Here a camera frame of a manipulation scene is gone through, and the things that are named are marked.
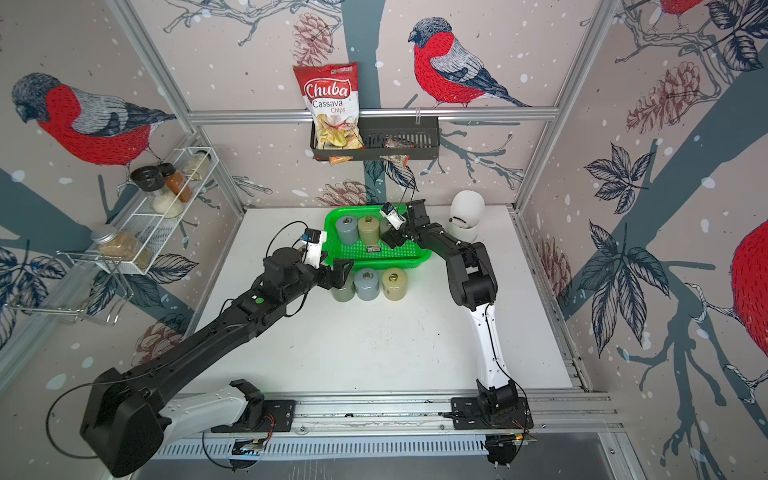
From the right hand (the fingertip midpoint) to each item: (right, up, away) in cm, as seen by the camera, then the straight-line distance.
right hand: (388, 226), depth 109 cm
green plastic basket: (-7, -11, -2) cm, 14 cm away
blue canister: (-14, -1, -5) cm, 15 cm away
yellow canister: (-7, -2, -5) cm, 9 cm away
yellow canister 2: (+2, -18, -19) cm, 26 cm away
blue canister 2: (-6, -18, -19) cm, 27 cm away
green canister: (-14, -22, -16) cm, 31 cm away
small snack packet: (+2, +25, -17) cm, 31 cm away
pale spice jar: (-55, +17, -25) cm, 63 cm away
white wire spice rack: (-55, -1, -40) cm, 68 cm away
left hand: (-11, -7, -31) cm, 34 cm away
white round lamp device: (+29, +6, -3) cm, 30 cm away
